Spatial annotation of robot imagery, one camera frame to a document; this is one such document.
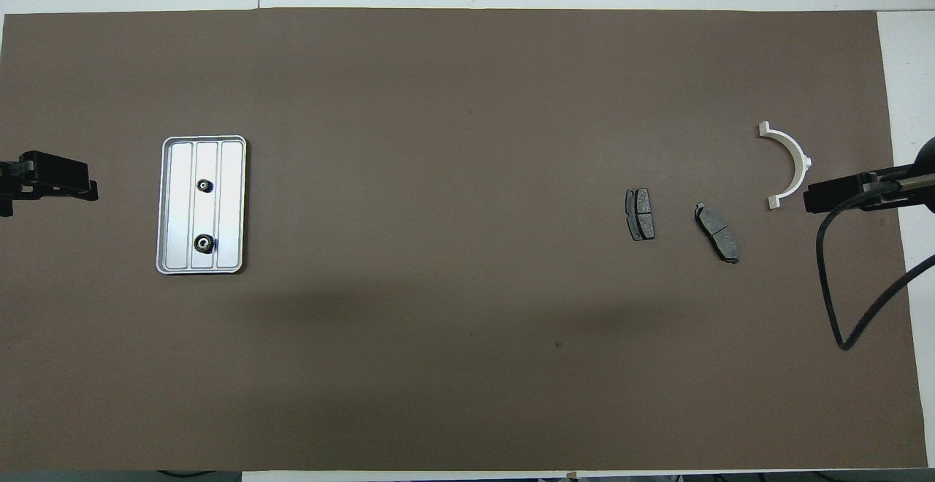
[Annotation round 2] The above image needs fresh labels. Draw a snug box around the silver metal ribbed tray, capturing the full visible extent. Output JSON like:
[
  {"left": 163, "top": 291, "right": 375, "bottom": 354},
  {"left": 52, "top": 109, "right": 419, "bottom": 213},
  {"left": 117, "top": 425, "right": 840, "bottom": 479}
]
[{"left": 156, "top": 135, "right": 248, "bottom": 275}]

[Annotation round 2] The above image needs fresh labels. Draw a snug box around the dark elongated brake pad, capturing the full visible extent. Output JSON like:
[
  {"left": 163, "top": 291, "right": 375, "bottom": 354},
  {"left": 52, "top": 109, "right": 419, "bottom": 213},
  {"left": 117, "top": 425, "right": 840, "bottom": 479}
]
[{"left": 694, "top": 202, "right": 741, "bottom": 264}]

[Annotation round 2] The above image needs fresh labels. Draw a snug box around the brown table mat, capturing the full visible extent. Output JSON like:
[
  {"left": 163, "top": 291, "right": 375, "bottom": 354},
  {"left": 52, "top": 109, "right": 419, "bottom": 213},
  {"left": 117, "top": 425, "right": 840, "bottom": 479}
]
[{"left": 0, "top": 7, "right": 928, "bottom": 472}]

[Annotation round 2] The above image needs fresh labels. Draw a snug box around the white half ring clamp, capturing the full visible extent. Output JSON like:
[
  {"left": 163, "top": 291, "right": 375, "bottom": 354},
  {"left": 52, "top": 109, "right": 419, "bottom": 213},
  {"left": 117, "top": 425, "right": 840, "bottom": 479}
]
[{"left": 757, "top": 121, "right": 812, "bottom": 210}]

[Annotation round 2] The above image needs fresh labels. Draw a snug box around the dark rectangular brake pad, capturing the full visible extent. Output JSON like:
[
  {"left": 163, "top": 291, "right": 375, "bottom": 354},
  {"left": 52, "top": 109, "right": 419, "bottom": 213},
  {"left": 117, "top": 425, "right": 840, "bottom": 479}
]
[{"left": 625, "top": 188, "right": 656, "bottom": 242}]

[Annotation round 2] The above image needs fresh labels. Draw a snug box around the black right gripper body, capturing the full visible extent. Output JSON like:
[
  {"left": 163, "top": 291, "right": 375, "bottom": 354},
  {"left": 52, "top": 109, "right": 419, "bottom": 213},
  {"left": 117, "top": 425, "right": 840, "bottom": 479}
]
[{"left": 866, "top": 137, "right": 935, "bottom": 213}]

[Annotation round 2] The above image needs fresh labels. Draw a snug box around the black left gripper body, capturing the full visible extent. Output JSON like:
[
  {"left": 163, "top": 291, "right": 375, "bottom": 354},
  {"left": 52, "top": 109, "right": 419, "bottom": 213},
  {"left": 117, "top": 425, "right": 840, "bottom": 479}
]
[{"left": 0, "top": 150, "right": 39, "bottom": 218}]

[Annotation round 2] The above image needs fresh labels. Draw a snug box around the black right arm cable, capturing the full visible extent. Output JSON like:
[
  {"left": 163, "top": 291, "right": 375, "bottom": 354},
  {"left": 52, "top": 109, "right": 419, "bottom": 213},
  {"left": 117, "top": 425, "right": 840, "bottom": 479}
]
[{"left": 816, "top": 201, "right": 935, "bottom": 352}]

